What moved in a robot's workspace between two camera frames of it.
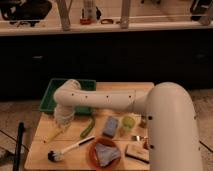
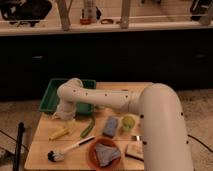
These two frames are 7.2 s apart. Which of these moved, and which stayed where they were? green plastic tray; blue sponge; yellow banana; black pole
Moved: yellow banana
Stayed: blue sponge; black pole; green plastic tray
